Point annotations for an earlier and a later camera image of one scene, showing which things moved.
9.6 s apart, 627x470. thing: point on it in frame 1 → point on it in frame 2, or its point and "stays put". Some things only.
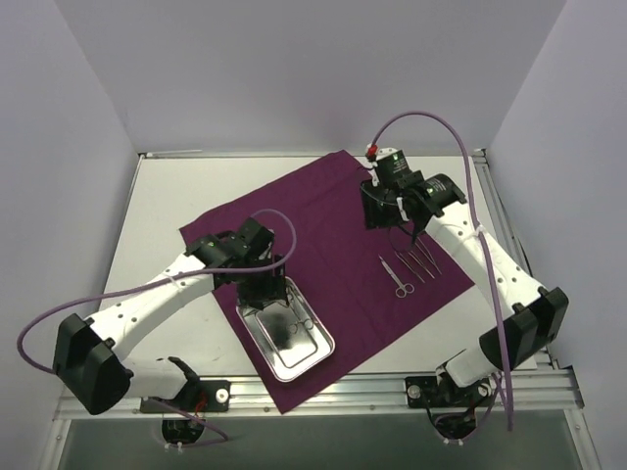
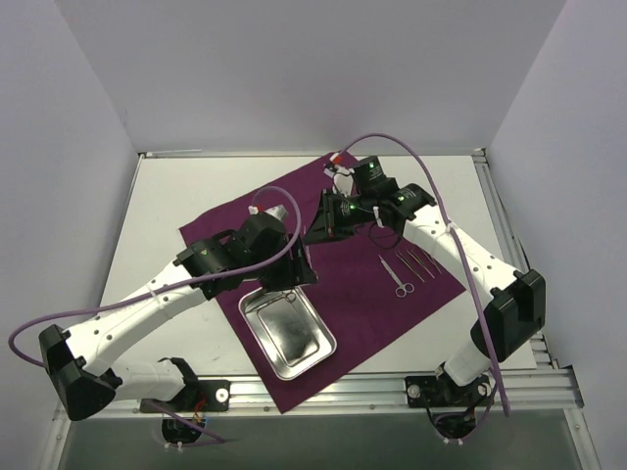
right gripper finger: (381, 209) → (327, 222)
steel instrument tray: (291, 338) stays put
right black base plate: (427, 392) stays put
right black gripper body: (378, 212) → (324, 218)
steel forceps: (408, 265) stays put
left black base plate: (197, 397) stays put
